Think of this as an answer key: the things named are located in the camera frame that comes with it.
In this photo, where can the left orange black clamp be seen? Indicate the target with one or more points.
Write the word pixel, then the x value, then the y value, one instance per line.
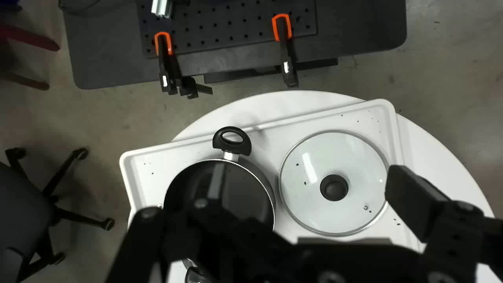
pixel 170 76

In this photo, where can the black perforated breadboard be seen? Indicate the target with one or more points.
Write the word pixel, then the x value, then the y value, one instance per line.
pixel 200 26

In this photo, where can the dark grey cart top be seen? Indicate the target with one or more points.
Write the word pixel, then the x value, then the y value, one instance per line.
pixel 112 42

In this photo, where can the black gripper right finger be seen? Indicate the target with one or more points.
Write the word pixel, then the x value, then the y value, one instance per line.
pixel 457 237

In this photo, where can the black cooking pot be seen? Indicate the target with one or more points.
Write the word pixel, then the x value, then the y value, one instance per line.
pixel 234 183

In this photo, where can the silver metal bracket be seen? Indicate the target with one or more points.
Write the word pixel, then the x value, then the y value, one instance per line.
pixel 162 9

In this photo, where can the white plastic tray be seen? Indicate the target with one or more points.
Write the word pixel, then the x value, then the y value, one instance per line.
pixel 384 252

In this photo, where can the orange black clamp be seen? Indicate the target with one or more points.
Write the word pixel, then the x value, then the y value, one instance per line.
pixel 170 76
pixel 281 31

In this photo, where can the black office chair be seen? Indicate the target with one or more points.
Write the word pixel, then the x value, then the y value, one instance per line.
pixel 27 216

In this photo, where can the right orange black clamp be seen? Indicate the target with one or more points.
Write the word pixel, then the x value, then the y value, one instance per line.
pixel 281 31

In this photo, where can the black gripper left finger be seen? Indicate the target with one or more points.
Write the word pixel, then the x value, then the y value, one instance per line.
pixel 222 248

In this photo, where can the glass pot lid black knob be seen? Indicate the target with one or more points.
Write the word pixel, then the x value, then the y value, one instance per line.
pixel 333 183

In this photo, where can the round white table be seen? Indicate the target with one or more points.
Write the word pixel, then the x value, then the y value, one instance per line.
pixel 421 153

